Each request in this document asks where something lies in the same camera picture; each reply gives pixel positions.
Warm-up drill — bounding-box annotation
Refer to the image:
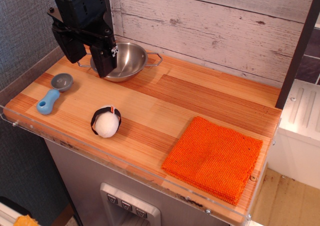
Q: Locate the silver toy fridge dispenser panel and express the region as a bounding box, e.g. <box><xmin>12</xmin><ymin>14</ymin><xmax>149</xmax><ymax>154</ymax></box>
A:
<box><xmin>100</xmin><ymin>182</ymin><xmax>162</xmax><ymax>225</ymax></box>

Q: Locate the orange knitted cloth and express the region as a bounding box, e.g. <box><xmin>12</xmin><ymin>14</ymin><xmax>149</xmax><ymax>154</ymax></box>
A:
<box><xmin>161</xmin><ymin>117</ymin><xmax>263</xmax><ymax>205</ymax></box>

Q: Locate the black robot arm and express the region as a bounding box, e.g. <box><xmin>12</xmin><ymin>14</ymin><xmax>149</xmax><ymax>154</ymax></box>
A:
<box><xmin>47</xmin><ymin>0</ymin><xmax>118</xmax><ymax>78</ymax></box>

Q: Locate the dark right upright post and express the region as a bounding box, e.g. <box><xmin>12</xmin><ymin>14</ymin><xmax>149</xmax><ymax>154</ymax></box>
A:
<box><xmin>275</xmin><ymin>0</ymin><xmax>320</xmax><ymax>109</ymax></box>

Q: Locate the white cabinet at right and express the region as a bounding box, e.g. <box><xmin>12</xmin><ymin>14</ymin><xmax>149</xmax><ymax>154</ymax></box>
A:
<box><xmin>267</xmin><ymin>80</ymin><xmax>320</xmax><ymax>188</ymax></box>

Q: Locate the white plush ball black band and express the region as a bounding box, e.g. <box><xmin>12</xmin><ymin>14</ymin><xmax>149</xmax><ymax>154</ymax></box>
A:
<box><xmin>90</xmin><ymin>105</ymin><xmax>122</xmax><ymax>138</ymax></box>

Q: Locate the yellow object bottom left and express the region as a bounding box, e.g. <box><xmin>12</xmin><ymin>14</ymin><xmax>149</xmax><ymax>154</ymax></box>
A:
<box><xmin>13</xmin><ymin>215</ymin><xmax>39</xmax><ymax>226</ymax></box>

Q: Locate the stainless steel bowl with handles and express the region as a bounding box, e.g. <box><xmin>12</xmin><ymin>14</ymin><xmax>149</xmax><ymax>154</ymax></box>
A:
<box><xmin>76</xmin><ymin>42</ymin><xmax>164</xmax><ymax>83</ymax></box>

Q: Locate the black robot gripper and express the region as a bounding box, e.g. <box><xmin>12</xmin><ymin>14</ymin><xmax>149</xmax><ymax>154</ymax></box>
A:
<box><xmin>48</xmin><ymin>0</ymin><xmax>118</xmax><ymax>78</ymax></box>

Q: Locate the clear acrylic table guard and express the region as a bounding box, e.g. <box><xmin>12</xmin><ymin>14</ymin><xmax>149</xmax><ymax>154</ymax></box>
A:
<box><xmin>0</xmin><ymin>104</ymin><xmax>266</xmax><ymax>223</ymax></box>

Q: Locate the blue handled grey scoop spoon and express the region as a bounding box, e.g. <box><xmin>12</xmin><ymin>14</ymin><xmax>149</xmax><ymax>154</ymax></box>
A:
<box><xmin>36</xmin><ymin>73</ymin><xmax>74</xmax><ymax>115</ymax></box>

